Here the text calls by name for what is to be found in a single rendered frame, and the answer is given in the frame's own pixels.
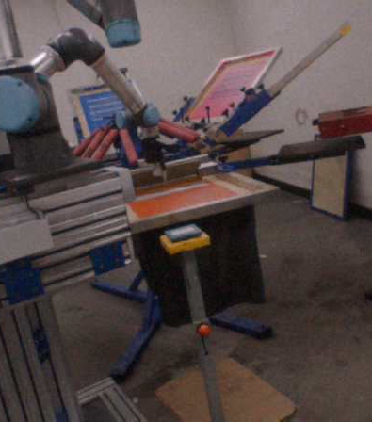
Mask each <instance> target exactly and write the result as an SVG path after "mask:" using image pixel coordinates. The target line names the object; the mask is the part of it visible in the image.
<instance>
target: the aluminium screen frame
mask: <svg viewBox="0 0 372 422"><path fill-rule="evenodd" d="M213 176H215V177H218V179H221V180H223V181H226V182H228V183H231V184H236V185H237V186H239V187H243V188H245V189H247V190H250V191H252V192H249V193H245V194H240V195H236V196H233V197H230V198H225V199H221V200H218V201H214V202H206V203H200V204H196V205H191V206H188V207H184V208H181V209H177V210H172V211H169V212H165V213H162V214H158V215H153V216H149V217H146V218H143V219H135V220H128V222H129V227H130V231H131V234H136V233H140V232H144V231H147V230H151V229H154V228H158V227H162V226H165V225H170V224H173V223H177V222H181V221H184V220H192V219H199V218H202V217H206V216H210V215H214V214H217V213H220V212H224V211H228V210H233V209H236V208H239V207H243V206H247V205H251V204H255V203H261V202H269V201H272V200H276V199H280V198H281V194H280V188H279V187H275V186H273V185H271V184H265V183H262V182H259V181H256V180H254V179H251V178H249V177H246V176H243V175H240V174H237V173H235V172H233V171H232V172H228V173H223V172H221V171H219V172H218V174H215V175H213Z"/></svg>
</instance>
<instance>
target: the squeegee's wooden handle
mask: <svg viewBox="0 0 372 422"><path fill-rule="evenodd" d="M200 166H201V161H200V160H199V159H197V160H193V161H188V162H184V163H181V164H176V165H172V166H165V169H166V181H165V182H167V181H171V180H175V179H180V178H183V177H187V176H191V175H195V174H197V176H199V173H198V167H200ZM154 170H156V168H155V169H151V170H145V171H140V172H135V173H131V179H132V184H133V188H134V190H135V188H136V187H143V186H147V185H150V184H159V183H164V178H163V176H154V175H153V171H154Z"/></svg>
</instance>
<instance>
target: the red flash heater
mask: <svg viewBox="0 0 372 422"><path fill-rule="evenodd" d="M364 107H369V108H367V109H360V110H353V111H347V112H343V110H339V111H333V112H327V113H318V129H319V131H320V135H321V139H323V138H334V137H340V136H346V135H354V134H360V133H366V132H372V105H368V106H362V107H357V108H364ZM357 108H351V109H357ZM345 110H350V109H345ZM361 110H366V112H362V113H357V111H361Z"/></svg>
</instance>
